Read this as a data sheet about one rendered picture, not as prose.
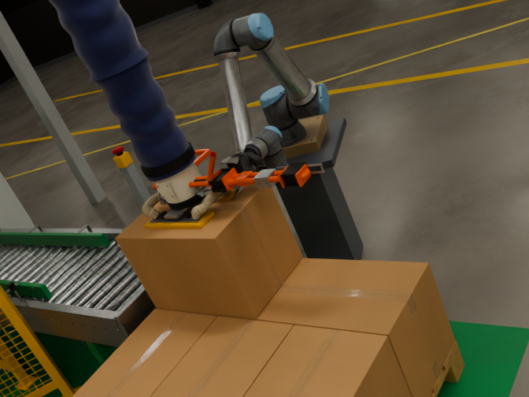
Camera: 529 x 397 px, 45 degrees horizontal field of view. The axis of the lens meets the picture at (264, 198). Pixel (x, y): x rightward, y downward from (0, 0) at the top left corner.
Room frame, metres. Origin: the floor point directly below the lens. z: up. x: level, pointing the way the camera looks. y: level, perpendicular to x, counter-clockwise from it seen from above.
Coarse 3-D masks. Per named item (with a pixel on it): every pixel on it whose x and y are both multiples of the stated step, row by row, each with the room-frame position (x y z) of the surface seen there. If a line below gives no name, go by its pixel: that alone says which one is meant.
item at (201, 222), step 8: (160, 216) 2.52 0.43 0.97; (184, 216) 2.41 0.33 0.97; (208, 216) 2.32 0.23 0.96; (152, 224) 2.48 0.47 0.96; (160, 224) 2.45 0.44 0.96; (168, 224) 2.41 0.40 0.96; (176, 224) 2.38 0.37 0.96; (184, 224) 2.34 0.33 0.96; (192, 224) 2.31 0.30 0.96; (200, 224) 2.28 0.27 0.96
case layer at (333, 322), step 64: (192, 320) 2.35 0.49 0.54; (256, 320) 2.16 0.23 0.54; (320, 320) 1.97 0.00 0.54; (384, 320) 1.82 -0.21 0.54; (448, 320) 2.02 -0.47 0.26; (128, 384) 2.10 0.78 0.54; (192, 384) 1.94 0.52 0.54; (256, 384) 1.79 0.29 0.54; (320, 384) 1.65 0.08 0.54; (384, 384) 1.66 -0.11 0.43
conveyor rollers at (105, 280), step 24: (0, 264) 3.95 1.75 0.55; (24, 264) 3.77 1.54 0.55; (48, 264) 3.60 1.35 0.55; (72, 264) 3.48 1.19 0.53; (96, 264) 3.30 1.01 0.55; (120, 264) 3.18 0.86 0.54; (48, 288) 3.26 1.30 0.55; (72, 288) 3.15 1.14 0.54; (96, 288) 3.03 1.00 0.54; (120, 288) 2.92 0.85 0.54
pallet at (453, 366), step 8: (456, 344) 2.01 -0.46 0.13; (456, 352) 2.00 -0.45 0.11; (448, 360) 1.95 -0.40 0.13; (456, 360) 1.99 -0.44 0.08; (448, 368) 1.93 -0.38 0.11; (456, 368) 1.97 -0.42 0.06; (440, 376) 1.88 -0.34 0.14; (448, 376) 1.97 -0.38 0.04; (456, 376) 1.96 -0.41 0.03; (440, 384) 1.87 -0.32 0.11; (432, 392) 1.84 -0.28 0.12
